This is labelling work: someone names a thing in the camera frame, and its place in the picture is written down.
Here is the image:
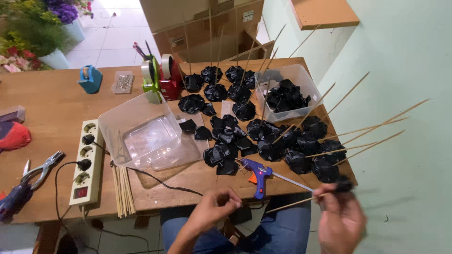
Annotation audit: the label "metal pliers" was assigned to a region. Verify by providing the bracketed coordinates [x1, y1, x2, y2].
[20, 151, 65, 191]

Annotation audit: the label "person's right hand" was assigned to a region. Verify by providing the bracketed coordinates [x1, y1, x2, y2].
[312, 183, 368, 254]

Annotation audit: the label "small clear plastic box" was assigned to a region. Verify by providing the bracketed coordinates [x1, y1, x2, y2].
[0, 105, 26, 123]

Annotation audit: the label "red tape dispenser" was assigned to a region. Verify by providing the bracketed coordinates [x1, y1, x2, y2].
[158, 54, 184, 101]

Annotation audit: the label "red feather bundle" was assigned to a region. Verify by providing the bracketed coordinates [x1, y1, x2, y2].
[0, 121, 32, 152]

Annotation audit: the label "green tape dispenser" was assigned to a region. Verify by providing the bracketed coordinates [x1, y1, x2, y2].
[141, 56, 163, 103]

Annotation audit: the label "bunch of pink red flowers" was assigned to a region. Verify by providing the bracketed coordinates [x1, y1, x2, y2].
[0, 45, 44, 73]

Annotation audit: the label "cream power strip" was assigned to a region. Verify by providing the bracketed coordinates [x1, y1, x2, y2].
[69, 119, 105, 206]

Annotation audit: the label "black paper flower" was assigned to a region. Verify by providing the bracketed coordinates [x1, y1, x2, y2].
[265, 176, 355, 214]

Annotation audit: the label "scissors and pens bunch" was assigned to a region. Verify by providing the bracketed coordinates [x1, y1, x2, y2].
[132, 40, 155, 61]

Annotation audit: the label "heap of black paper flowers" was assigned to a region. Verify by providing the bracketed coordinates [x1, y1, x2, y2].
[177, 7, 430, 185]

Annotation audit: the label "blue hot glue gun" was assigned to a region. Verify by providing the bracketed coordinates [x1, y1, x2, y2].
[236, 158, 273, 200]

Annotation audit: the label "pile of black paper petals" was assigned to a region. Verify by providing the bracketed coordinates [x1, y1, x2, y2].
[265, 79, 312, 113]

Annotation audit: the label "translucent glue stick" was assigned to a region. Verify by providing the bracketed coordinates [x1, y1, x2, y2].
[271, 171, 314, 192]

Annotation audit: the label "purple flowers in white pot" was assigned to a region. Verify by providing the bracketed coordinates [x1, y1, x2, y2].
[43, 0, 94, 43]

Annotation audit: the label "green plant in white pot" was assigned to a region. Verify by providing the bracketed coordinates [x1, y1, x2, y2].
[0, 0, 72, 70]

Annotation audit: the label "person's blue jeans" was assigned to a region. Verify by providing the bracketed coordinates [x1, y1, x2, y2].
[161, 193, 323, 254]

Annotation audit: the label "wooden shelf board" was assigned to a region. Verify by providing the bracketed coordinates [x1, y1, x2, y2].
[289, 0, 360, 31]

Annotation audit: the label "stack of cardboard boxes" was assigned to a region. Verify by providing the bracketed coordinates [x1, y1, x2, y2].
[139, 0, 276, 65]

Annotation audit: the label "empty clear plastic tub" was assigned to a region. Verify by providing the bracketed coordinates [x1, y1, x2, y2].
[97, 90, 183, 170]

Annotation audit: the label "bundle of bamboo skewers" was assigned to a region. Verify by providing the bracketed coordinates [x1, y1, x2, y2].
[111, 164, 137, 219]

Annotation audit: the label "black glue gun cable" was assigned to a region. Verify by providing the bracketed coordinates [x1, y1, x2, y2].
[109, 160, 204, 197]

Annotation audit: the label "bag of metal pins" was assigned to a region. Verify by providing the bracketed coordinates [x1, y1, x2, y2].
[111, 71, 135, 95]

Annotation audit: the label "black power cable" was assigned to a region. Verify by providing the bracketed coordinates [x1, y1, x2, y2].
[54, 161, 150, 254]

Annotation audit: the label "person's left hand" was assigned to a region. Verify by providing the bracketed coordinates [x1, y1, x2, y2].
[190, 188, 243, 234]

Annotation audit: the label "blue tape dispenser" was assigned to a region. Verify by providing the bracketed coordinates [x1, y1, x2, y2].
[77, 64, 104, 95]

